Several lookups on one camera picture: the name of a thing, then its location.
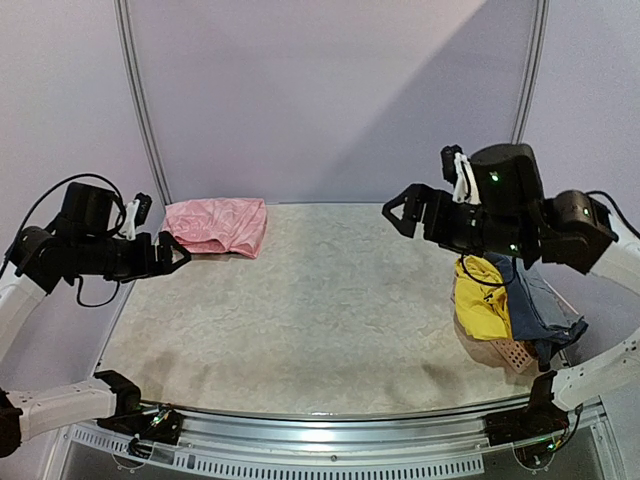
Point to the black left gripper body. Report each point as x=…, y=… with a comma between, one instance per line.
x=133, y=264

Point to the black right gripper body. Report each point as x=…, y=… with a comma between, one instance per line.
x=430, y=212

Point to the pink garment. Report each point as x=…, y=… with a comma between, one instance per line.
x=218, y=226

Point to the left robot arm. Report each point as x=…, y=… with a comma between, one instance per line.
x=95, y=233

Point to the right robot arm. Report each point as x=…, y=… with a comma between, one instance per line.
x=500, y=224

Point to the pink laundry basket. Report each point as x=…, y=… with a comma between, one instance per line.
x=514, y=354

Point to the yellow garment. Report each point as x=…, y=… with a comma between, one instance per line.
x=481, y=300

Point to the navy blue garment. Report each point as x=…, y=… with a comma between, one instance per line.
x=538, y=317

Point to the left corner wall post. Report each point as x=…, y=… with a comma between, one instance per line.
x=133, y=73

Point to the corner wall post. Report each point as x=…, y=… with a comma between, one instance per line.
x=531, y=69
x=133, y=73

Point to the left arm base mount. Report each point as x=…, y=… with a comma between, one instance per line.
x=160, y=423

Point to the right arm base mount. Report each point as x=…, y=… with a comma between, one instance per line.
x=544, y=415

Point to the aluminium front rail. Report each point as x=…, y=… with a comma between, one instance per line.
x=448, y=444

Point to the right corner wall post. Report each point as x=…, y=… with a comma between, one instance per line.
x=531, y=69

